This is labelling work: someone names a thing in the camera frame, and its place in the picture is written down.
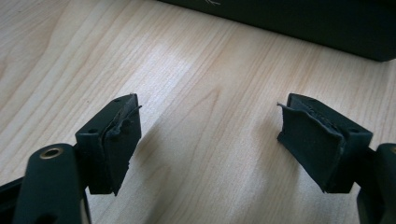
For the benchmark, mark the black book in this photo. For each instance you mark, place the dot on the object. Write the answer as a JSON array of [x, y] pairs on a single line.
[[295, 21]]

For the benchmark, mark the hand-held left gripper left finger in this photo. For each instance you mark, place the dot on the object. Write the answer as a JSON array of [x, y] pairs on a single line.
[[109, 149]]

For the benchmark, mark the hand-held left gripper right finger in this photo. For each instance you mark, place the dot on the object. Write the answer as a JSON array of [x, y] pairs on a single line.
[[320, 146]]

